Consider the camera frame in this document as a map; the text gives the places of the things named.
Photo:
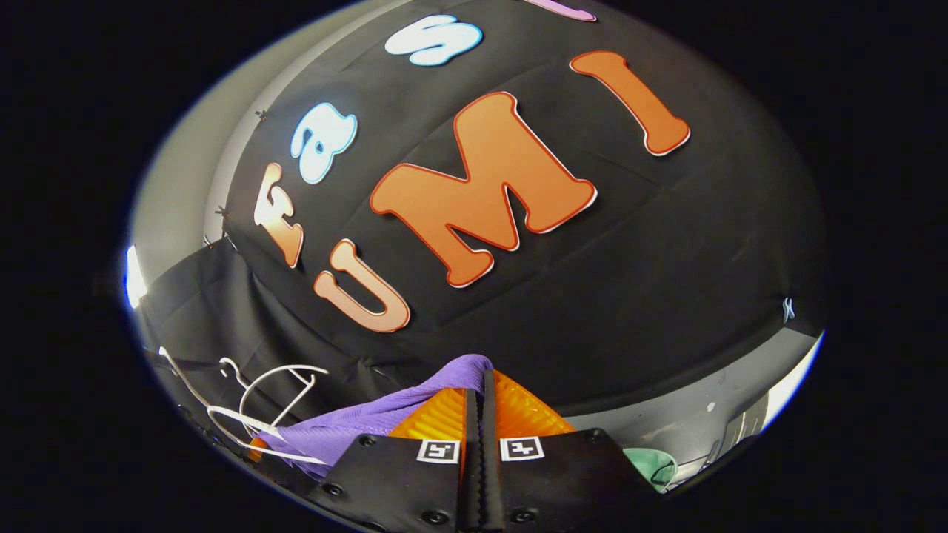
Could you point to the green laundry hamper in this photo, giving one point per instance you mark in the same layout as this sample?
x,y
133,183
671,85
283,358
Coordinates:
x,y
644,466

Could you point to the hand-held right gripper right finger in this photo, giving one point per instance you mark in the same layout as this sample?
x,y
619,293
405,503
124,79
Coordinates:
x,y
570,481

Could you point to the white clothes hanger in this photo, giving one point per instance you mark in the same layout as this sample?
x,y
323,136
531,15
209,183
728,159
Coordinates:
x,y
283,369
189,385

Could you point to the purple ribbed shirt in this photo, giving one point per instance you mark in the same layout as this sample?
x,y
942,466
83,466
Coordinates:
x,y
355,422

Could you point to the ceiling light panel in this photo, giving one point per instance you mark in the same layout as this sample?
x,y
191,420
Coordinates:
x,y
135,277

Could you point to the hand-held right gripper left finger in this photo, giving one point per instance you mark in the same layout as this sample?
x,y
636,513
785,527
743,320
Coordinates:
x,y
392,481

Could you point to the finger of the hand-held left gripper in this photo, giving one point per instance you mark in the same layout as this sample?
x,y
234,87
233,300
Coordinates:
x,y
257,448

